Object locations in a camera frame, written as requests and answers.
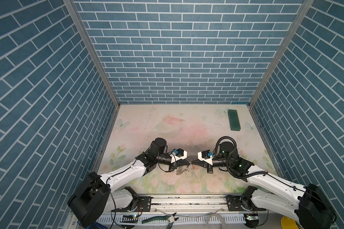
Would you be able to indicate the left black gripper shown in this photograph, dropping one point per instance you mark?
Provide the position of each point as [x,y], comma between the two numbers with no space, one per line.
[174,166]

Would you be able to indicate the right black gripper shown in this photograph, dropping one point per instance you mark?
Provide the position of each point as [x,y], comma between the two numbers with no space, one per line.
[198,162]

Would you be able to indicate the metal key organizer ring plate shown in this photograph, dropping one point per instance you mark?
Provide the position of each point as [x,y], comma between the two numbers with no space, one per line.
[183,170]

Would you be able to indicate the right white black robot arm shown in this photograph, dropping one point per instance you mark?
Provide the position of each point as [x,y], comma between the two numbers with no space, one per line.
[305,204]

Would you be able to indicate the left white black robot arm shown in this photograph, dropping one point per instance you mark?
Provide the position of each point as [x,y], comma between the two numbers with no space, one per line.
[97,194]

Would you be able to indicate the green rectangular block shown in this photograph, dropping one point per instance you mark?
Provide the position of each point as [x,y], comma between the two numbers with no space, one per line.
[234,122]

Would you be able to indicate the clear plastic tube loop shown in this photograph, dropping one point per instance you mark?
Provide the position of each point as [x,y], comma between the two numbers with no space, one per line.
[215,218]

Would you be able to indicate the yellow cup with screws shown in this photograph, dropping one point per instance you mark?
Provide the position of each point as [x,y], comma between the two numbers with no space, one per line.
[288,223]

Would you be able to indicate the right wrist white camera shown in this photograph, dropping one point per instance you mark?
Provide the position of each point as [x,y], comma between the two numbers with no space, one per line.
[207,156]

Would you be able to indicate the wrist white camera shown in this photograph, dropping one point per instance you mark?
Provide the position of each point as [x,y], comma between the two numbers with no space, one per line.
[207,156]
[178,154]

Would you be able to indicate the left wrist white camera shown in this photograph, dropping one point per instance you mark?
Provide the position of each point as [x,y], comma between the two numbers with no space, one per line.
[178,154]

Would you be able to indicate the aluminium mounting rail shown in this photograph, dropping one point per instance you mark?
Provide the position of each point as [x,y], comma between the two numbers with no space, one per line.
[192,210]

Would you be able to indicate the green handled pliers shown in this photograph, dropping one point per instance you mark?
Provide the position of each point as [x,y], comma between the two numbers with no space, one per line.
[171,219]

